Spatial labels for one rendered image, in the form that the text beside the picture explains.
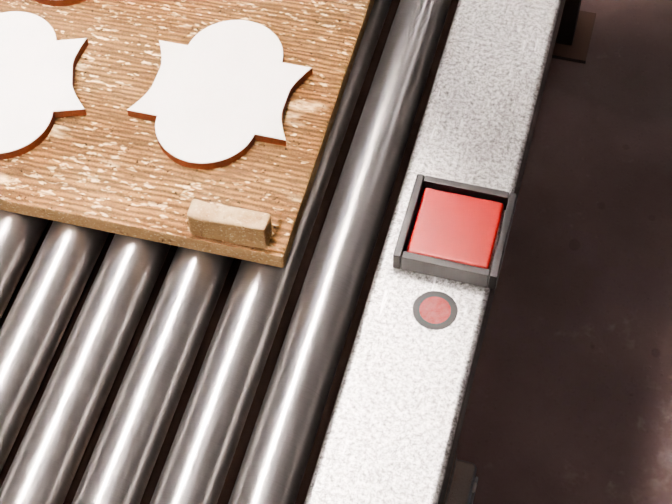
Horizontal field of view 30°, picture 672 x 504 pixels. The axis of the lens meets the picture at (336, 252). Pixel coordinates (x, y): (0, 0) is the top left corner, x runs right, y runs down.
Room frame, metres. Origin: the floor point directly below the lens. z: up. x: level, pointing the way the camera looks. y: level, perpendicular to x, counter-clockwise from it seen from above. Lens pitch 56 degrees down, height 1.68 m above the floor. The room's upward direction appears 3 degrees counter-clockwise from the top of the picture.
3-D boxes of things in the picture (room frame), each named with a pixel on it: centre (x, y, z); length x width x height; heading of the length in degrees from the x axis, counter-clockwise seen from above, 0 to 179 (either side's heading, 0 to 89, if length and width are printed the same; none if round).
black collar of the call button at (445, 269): (0.52, -0.09, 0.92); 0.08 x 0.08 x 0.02; 72
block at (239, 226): (0.51, 0.07, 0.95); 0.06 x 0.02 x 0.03; 73
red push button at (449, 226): (0.52, -0.09, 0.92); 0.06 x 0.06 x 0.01; 72
